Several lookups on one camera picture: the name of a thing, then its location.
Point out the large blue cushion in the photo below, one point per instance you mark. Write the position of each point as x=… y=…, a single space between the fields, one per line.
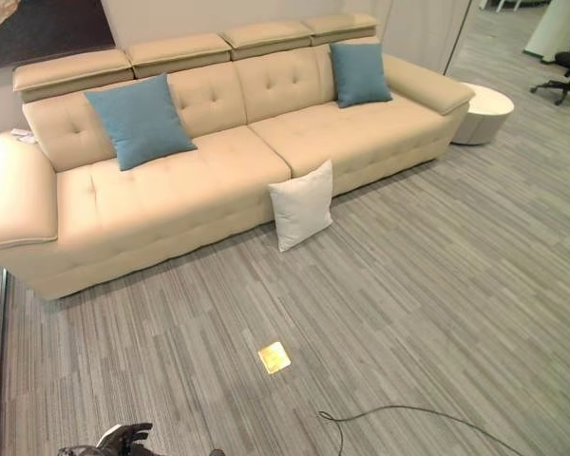
x=140 y=121

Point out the dark framed wall picture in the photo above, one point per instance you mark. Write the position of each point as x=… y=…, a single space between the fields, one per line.
x=38 y=31

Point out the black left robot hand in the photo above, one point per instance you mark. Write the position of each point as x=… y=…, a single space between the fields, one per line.
x=123 y=437

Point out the white cushion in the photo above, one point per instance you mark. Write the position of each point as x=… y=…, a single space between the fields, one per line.
x=301 y=206

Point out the small blue cushion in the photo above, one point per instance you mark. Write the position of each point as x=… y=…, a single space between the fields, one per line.
x=361 y=73

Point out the beige leather sofa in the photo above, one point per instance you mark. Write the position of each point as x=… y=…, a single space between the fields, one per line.
x=180 y=190

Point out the brass floor socket plate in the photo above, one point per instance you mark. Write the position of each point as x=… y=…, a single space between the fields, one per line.
x=273 y=359

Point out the round white side table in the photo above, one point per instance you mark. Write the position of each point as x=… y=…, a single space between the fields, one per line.
x=484 y=111

